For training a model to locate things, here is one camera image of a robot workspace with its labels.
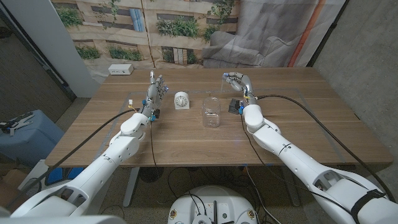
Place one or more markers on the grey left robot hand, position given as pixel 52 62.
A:
pixel 152 96

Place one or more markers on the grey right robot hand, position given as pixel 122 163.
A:
pixel 244 82

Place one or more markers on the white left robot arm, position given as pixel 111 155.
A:
pixel 102 168

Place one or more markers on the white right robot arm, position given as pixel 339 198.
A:
pixel 295 161

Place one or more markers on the dark grey block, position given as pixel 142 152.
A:
pixel 233 107

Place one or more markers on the white kitchen timer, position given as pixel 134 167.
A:
pixel 181 101

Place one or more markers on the clear glass beaker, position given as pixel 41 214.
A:
pixel 211 118

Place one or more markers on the grey black hand tool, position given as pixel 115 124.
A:
pixel 18 121

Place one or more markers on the white power strip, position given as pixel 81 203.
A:
pixel 120 69

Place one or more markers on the printed fabric backdrop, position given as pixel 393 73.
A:
pixel 186 46

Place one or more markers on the black round floor object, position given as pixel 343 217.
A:
pixel 150 174

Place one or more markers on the white table leg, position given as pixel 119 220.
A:
pixel 131 186

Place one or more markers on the black backdrop stand pole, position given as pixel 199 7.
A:
pixel 327 34

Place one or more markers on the grey table leg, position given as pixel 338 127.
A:
pixel 290 193

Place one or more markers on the blue and white case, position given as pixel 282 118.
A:
pixel 59 175

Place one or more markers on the white robot torso base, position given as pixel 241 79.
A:
pixel 211 205

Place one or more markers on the blue storage box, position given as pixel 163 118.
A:
pixel 34 140

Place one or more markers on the brown cardboard box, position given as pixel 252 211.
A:
pixel 14 179

